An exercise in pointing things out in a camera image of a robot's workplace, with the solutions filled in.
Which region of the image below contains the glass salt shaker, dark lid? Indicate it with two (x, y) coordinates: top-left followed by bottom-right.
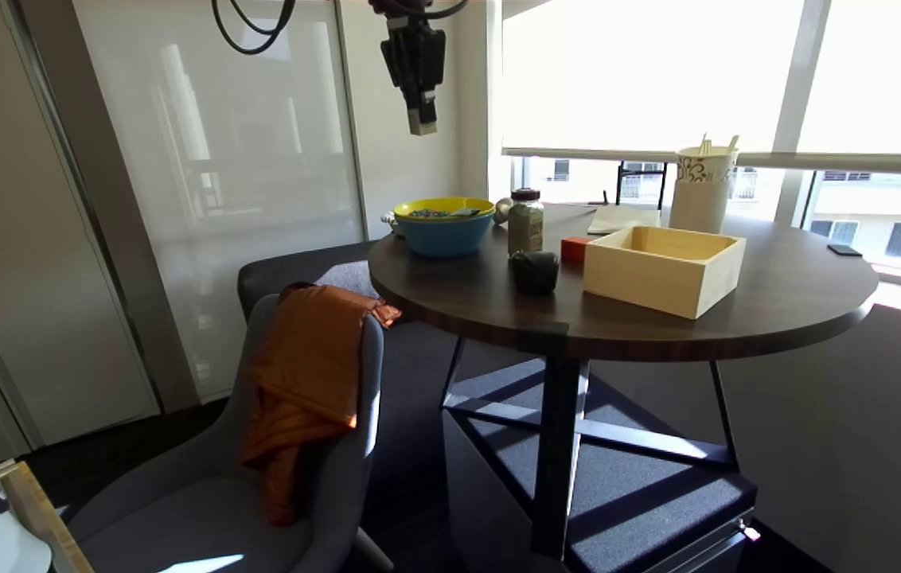
(506, 188), (546, 257)

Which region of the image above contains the white notebook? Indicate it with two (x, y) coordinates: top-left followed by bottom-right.
(587, 205), (663, 236)

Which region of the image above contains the blue bowl with yellow rim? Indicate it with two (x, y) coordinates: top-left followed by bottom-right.
(392, 197), (497, 259)

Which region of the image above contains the black metal chair frame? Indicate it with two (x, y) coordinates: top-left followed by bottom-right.
(615, 161), (669, 211)

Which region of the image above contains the bundle of wooden sticks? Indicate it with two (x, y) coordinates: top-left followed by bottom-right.
(696, 133), (741, 158)

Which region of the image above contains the orange cloth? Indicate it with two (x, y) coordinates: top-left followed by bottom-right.
(240, 283), (403, 528)

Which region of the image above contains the frosted glass panel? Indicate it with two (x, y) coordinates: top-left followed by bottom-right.
(71, 0), (367, 403)

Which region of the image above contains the white roller blind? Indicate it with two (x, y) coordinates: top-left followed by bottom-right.
(501, 0), (901, 177)

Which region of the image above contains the dark cabinet with cushion top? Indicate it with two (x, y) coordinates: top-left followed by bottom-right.
(442, 357), (760, 573)

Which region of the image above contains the grey armchair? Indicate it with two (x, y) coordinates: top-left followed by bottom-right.
(60, 293), (396, 573)

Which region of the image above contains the window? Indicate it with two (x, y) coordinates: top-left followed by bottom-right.
(501, 0), (901, 281)

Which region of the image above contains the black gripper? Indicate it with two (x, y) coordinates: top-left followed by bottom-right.
(369, 0), (447, 137)

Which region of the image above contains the patterned white paper cup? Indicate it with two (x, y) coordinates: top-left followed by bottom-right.
(669, 146), (739, 236)

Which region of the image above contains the small orange box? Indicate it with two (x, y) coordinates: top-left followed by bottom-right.
(560, 236), (598, 267)

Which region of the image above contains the open light wooden box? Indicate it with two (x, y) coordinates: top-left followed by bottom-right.
(582, 225), (748, 322)

